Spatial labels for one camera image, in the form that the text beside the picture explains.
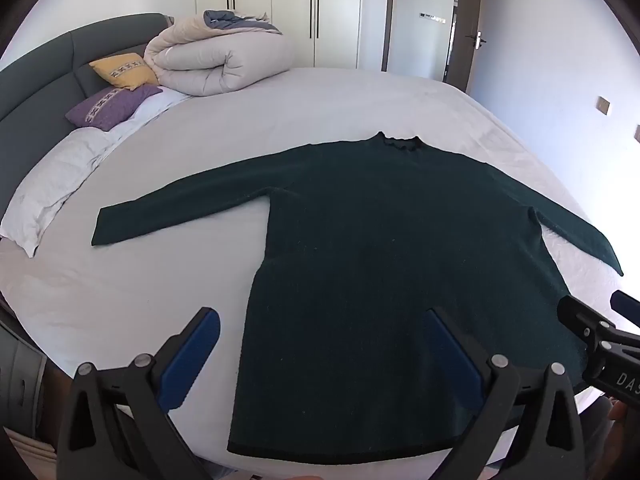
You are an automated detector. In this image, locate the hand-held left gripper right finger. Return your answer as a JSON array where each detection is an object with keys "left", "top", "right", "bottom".
[{"left": 427, "top": 306, "right": 587, "bottom": 480}]

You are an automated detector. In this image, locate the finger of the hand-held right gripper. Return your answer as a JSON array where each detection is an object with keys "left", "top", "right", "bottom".
[
  {"left": 557, "top": 294, "right": 618, "bottom": 361},
  {"left": 611, "top": 291, "right": 640, "bottom": 330}
]

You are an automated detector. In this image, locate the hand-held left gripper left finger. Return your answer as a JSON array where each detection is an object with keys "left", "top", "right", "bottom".
[{"left": 57, "top": 306, "right": 222, "bottom": 480}]

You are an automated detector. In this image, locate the dark green sweater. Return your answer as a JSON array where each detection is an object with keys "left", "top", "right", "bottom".
[{"left": 91, "top": 131, "right": 625, "bottom": 466}]

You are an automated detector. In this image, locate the person's grey clothing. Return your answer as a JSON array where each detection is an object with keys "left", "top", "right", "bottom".
[{"left": 577, "top": 399, "right": 617, "bottom": 478}]

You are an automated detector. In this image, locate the grey nightstand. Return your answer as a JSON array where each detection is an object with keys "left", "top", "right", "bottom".
[{"left": 0, "top": 305, "right": 51, "bottom": 441}]

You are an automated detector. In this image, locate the white pillow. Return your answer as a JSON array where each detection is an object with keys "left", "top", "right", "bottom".
[{"left": 0, "top": 86, "right": 193, "bottom": 259}]

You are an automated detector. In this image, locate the purple patterned pillow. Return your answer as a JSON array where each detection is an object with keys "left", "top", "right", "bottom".
[{"left": 65, "top": 85, "right": 164, "bottom": 132}]

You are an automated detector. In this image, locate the white bed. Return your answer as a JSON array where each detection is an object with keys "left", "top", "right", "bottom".
[{"left": 0, "top": 65, "right": 640, "bottom": 468}]

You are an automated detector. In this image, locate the yellow patterned pillow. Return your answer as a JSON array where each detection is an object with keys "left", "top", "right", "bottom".
[{"left": 89, "top": 53, "right": 162, "bottom": 92}]

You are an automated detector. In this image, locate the rolled beige duvet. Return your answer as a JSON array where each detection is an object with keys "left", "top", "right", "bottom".
[{"left": 144, "top": 10, "right": 295, "bottom": 97}]

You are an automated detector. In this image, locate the grey upholstered headboard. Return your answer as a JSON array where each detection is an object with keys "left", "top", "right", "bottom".
[{"left": 0, "top": 12, "right": 176, "bottom": 136}]

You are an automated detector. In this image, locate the cream wardrobe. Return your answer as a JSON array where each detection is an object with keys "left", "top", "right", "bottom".
[{"left": 195, "top": 0, "right": 392, "bottom": 70}]

